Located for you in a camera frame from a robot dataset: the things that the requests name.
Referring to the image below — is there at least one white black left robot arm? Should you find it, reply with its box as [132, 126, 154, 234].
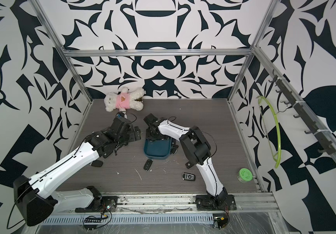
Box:
[13, 116, 141, 227]

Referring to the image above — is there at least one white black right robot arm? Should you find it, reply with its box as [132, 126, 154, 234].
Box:
[144, 114, 227, 205]

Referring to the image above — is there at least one teal plastic storage box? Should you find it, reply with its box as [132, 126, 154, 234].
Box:
[144, 128, 172, 160]

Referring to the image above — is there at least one black key beside box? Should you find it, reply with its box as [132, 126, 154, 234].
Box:
[170, 139, 179, 156]

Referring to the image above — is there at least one black key below box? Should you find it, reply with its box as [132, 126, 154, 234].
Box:
[143, 159, 153, 171]

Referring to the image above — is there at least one black key left of table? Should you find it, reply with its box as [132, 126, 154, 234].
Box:
[91, 160, 103, 167]

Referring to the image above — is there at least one silver black BMW key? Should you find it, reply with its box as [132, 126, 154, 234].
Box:
[182, 172, 196, 181]

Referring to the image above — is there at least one white plush bear pink shirt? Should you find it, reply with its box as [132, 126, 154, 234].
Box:
[104, 87, 145, 112]

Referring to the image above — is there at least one green tape roll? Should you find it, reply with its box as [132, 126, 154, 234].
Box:
[237, 168, 253, 183]

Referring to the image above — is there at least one green curved tube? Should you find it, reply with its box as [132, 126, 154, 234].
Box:
[256, 96, 282, 169]

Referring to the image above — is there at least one aluminium frame crossbar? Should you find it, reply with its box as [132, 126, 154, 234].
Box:
[63, 48, 251, 58]

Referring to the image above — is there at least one black hook rail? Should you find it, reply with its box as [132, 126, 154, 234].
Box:
[270, 70, 336, 155]

